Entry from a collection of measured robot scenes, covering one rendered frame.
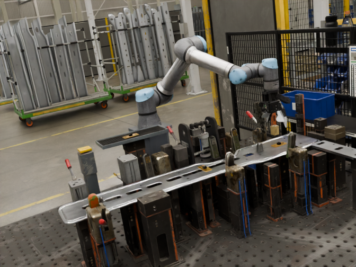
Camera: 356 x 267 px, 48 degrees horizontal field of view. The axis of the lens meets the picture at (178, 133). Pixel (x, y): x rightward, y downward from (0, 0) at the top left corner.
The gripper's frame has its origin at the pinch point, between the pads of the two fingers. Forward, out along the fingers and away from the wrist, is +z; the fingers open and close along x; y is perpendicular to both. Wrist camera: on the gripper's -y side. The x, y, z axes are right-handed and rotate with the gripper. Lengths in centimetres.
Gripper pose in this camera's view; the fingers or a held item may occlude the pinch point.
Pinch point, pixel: (277, 124)
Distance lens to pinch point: 220.4
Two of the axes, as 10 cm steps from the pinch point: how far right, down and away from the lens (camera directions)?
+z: 1.4, 9.5, 2.8
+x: 4.5, 1.9, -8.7
